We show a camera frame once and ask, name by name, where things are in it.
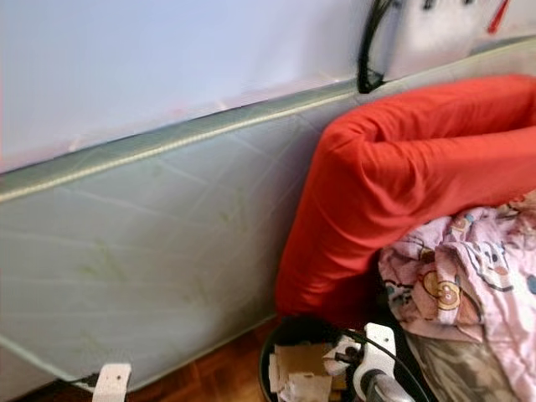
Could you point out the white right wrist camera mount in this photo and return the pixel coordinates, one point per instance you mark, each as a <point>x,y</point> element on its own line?
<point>381,343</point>

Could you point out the black round waste bin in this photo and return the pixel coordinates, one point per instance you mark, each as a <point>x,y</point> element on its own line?
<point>301,326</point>

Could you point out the white paper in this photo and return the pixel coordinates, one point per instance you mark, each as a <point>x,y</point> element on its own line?
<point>335,347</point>

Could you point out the red hanging tassel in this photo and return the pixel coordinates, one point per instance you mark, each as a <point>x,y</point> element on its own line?
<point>499,15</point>

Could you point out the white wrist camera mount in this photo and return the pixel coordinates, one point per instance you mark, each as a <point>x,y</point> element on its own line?
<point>113,383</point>
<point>381,343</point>

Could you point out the grey-green quilted mattress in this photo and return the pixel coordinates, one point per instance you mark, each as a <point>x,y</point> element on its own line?
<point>151,243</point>

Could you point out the bed with beige floral sheet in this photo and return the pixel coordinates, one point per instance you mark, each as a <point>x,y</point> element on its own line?
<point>452,375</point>

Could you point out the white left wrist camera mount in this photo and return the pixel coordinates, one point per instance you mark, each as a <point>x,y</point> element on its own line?
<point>113,383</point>

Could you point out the brown cardboard piece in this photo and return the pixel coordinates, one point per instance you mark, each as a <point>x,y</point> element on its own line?
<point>301,360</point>

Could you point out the large red folded cushion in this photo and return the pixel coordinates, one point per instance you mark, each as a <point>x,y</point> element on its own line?
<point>402,167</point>

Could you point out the pink cartoon print quilt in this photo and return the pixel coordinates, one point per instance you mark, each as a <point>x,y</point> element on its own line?
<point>461,276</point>

